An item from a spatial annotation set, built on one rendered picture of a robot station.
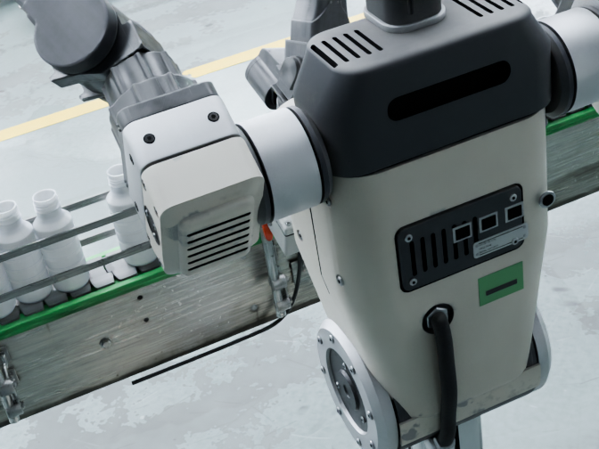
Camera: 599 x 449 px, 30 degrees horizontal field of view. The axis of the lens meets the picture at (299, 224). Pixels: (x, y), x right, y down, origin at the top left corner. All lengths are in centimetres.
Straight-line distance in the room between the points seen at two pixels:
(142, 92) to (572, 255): 249
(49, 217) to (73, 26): 73
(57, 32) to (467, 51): 36
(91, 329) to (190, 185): 92
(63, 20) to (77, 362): 89
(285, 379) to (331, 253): 200
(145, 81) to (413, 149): 24
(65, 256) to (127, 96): 79
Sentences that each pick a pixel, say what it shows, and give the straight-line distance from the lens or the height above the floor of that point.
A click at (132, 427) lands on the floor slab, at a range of 300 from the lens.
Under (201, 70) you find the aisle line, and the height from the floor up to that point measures 0.
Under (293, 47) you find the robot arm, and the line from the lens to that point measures 145.
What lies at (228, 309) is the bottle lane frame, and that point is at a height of 88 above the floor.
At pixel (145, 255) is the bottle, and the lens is 177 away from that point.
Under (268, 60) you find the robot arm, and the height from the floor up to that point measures 135.
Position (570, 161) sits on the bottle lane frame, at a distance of 206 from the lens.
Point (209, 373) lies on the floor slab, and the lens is 309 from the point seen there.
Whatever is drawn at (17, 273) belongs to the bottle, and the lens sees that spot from 174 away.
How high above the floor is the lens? 201
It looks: 34 degrees down
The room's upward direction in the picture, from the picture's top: 10 degrees counter-clockwise
